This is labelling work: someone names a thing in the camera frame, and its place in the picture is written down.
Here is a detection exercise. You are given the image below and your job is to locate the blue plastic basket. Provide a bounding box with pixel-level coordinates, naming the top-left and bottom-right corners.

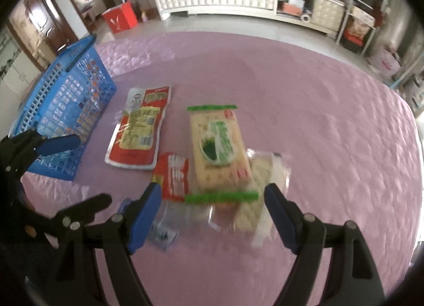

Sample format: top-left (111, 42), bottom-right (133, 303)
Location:
top-left (7, 35), bottom-right (118, 181)

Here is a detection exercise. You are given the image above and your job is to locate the red cardboard box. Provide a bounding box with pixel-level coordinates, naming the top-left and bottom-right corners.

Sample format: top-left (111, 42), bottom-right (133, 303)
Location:
top-left (102, 1), bottom-right (138, 33)

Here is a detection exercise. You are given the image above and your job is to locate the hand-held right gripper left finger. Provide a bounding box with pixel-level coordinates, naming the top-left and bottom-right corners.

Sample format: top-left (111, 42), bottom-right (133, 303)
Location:
top-left (50, 183), bottom-right (163, 306)

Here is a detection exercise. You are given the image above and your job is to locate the white metal shelf rack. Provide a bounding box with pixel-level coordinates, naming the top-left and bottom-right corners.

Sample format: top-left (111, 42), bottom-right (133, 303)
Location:
top-left (336, 0), bottom-right (390, 57)

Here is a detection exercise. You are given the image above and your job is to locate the pink quilted tablecloth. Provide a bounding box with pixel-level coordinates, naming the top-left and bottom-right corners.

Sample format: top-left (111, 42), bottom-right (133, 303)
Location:
top-left (20, 31), bottom-right (423, 306)

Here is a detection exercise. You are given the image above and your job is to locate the orange box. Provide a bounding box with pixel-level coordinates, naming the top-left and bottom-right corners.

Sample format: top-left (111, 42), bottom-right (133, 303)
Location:
top-left (281, 3), bottom-right (303, 16)

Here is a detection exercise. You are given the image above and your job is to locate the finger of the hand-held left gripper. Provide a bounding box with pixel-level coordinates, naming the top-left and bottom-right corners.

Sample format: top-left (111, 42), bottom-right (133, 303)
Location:
top-left (29, 194), bottom-right (113, 238)
top-left (0, 129), bottom-right (82, 175)

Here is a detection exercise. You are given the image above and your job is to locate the beige green-edged cracker packet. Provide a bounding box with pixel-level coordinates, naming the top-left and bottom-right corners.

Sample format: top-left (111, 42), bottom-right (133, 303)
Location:
top-left (185, 104), bottom-right (259, 205)

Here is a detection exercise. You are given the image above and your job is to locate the red and white snack pouch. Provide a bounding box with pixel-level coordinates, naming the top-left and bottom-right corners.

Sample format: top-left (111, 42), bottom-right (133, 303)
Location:
top-left (105, 85), bottom-right (173, 172)

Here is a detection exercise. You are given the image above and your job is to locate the dark wooden door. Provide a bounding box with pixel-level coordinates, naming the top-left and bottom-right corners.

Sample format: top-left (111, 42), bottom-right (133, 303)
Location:
top-left (8, 0), bottom-right (78, 71)

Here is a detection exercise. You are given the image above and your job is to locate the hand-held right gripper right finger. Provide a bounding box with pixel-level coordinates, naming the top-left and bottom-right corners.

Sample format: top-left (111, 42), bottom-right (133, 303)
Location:
top-left (264, 183), bottom-right (386, 306)

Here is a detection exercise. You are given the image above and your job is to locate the clear cracker packet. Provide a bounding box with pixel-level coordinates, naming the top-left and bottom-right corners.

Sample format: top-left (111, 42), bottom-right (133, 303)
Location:
top-left (232, 148), bottom-right (293, 249)

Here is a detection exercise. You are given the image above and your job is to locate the clear bluish snack packet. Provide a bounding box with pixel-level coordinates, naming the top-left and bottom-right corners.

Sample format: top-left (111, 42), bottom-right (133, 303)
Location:
top-left (146, 198), bottom-right (219, 254)

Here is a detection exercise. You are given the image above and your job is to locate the small red snack packet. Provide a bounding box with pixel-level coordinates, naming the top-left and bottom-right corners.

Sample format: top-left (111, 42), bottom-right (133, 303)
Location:
top-left (153, 152), bottom-right (190, 201)

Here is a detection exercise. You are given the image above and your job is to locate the pink and white plastic bag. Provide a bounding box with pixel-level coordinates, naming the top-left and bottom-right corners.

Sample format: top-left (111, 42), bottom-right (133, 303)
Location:
top-left (369, 44), bottom-right (401, 82)

